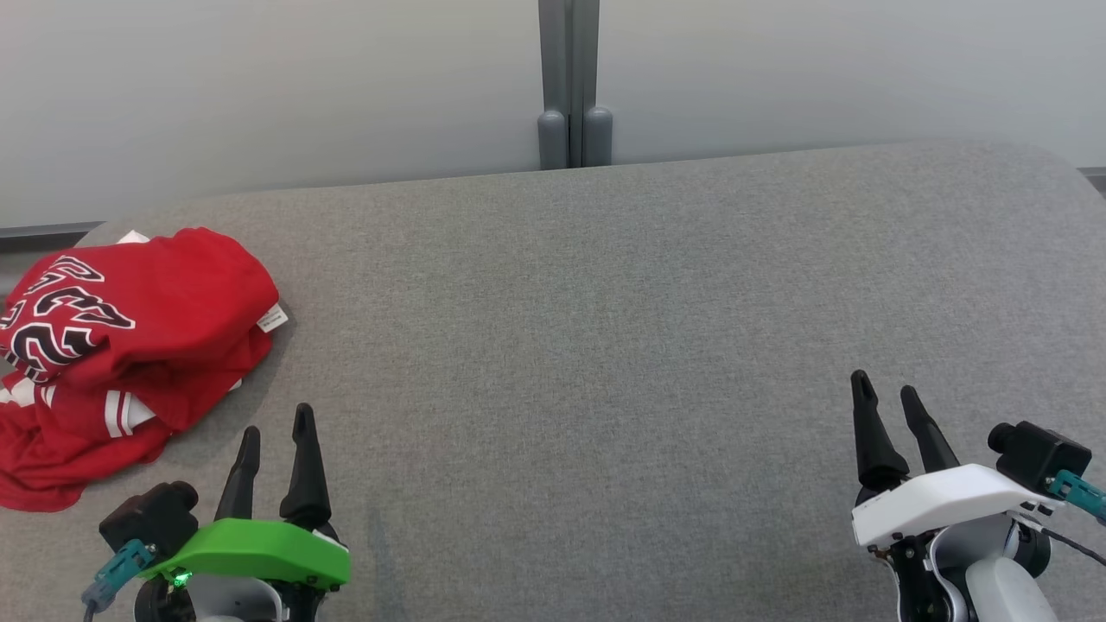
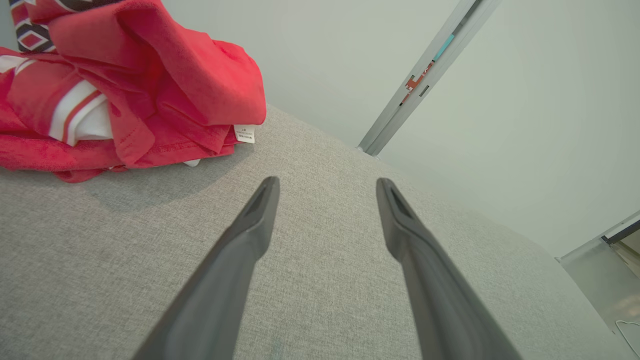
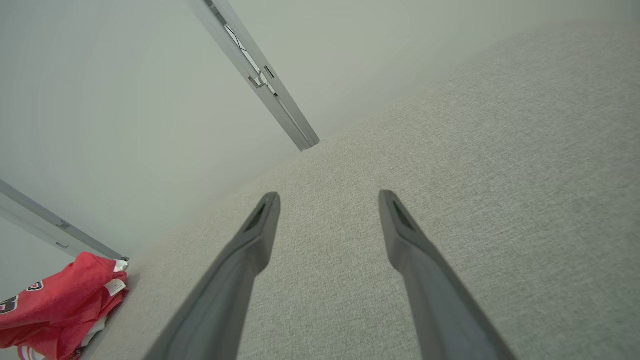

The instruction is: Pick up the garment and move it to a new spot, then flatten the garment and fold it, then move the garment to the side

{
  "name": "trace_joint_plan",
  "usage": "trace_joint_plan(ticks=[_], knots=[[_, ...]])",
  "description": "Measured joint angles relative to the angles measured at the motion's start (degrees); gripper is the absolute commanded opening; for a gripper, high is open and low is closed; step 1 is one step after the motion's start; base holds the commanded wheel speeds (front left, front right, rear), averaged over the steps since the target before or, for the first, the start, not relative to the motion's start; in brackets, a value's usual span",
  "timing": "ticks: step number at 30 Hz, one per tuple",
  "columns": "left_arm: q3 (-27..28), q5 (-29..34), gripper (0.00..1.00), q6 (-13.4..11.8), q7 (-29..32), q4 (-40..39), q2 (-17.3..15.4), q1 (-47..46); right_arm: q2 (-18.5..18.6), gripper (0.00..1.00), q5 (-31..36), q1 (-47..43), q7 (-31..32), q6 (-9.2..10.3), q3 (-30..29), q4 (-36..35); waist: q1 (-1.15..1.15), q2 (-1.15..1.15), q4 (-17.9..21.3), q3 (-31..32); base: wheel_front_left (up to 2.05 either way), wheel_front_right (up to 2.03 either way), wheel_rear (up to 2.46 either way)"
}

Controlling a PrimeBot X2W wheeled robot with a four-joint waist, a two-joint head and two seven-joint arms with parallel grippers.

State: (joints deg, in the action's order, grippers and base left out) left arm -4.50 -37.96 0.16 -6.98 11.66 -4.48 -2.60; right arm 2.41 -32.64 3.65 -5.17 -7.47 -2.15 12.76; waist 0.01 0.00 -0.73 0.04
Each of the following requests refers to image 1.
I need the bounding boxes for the red shorts white stripes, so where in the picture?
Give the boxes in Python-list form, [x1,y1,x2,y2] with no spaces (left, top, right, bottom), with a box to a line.
[0,376,178,513]

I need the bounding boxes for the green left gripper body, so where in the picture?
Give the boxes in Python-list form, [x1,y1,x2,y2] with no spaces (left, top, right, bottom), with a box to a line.
[134,518,352,622]

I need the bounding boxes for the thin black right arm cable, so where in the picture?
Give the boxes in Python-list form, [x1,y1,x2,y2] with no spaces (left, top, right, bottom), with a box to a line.
[1033,522,1106,568]

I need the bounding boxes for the red basketball jersey white sleeves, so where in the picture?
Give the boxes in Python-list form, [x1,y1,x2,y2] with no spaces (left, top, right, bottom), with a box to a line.
[0,227,290,433]

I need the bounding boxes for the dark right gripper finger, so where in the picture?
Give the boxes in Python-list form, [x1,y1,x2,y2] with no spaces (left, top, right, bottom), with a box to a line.
[900,385,961,475]
[850,370,911,495]

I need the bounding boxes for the teal plug camera cable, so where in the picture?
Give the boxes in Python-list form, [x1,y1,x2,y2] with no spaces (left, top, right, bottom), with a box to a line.
[81,539,157,622]
[1049,470,1106,524]

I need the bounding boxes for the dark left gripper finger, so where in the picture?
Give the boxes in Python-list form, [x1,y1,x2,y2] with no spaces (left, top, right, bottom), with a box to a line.
[279,403,334,530]
[214,426,263,522]

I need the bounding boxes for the grey partition frame post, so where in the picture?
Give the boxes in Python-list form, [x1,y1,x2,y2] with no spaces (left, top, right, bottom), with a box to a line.
[537,0,615,171]

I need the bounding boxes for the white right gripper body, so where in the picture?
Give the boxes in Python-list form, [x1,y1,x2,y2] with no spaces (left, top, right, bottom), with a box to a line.
[851,464,1065,622]

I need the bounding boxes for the teal plug left camera cable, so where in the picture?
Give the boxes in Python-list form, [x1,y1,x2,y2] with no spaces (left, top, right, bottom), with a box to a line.
[81,539,157,622]

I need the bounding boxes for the teal plug right camera cable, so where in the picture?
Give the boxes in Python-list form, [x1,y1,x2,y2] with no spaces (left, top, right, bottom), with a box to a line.
[1049,470,1106,524]

